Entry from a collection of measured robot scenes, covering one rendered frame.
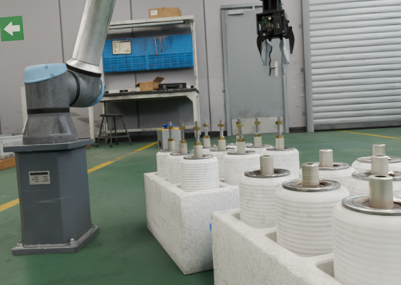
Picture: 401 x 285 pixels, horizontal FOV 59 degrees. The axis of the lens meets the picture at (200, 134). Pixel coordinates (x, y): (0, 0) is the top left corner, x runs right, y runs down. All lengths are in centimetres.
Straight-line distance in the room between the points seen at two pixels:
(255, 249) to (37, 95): 78
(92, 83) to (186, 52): 472
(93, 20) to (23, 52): 568
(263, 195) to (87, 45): 80
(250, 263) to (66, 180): 66
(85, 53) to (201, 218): 65
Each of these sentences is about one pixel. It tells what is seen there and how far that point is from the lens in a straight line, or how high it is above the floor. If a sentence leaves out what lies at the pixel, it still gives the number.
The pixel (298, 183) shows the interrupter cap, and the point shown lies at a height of 25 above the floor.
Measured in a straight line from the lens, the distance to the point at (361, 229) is 38.
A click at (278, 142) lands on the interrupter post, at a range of 97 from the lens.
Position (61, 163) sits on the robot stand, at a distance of 105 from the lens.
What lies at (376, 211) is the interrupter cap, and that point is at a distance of 38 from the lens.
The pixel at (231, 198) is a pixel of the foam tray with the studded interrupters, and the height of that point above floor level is 16.
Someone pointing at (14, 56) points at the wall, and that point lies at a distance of 691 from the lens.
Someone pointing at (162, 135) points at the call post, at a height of 29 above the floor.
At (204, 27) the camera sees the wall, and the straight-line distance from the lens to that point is 605.
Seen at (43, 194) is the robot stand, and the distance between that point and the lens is 108.
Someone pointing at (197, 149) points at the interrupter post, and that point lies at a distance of 86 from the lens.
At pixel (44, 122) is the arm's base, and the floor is 36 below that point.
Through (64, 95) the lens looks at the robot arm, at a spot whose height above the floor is 43.
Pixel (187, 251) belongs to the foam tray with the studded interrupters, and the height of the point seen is 5.
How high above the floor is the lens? 35
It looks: 3 degrees down
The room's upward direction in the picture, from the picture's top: 3 degrees counter-clockwise
